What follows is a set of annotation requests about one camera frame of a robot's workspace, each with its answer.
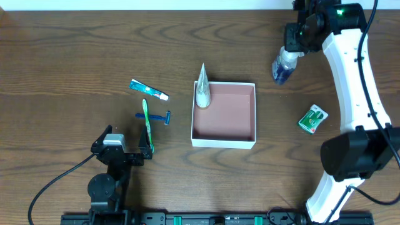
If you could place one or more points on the green Colgate toothbrush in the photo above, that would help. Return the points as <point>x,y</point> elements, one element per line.
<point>148,126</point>

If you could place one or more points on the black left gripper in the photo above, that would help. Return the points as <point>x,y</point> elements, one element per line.
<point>124,157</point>

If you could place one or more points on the white cream tube gold cap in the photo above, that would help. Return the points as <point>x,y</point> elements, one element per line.
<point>203,94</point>

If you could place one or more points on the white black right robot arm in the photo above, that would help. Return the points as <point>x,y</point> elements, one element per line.
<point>367,141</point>

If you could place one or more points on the clear bottle blue liquid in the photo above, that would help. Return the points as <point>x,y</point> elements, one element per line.
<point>284,65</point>

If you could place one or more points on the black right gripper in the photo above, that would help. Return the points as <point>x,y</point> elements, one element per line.
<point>294,39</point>

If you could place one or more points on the pink cardboard box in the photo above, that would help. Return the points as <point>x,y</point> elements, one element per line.
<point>230,121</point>

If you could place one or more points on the blue disposable razor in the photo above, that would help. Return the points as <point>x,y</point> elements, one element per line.
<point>165,119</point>

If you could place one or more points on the green white soap packet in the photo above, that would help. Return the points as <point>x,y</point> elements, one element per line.
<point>312,119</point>

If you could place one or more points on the green Colgate toothpaste tube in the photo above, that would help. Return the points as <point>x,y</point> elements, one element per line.
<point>139,86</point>

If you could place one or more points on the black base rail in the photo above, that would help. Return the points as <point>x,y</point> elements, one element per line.
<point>160,218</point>

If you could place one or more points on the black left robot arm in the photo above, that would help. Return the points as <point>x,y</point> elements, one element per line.
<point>108,190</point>

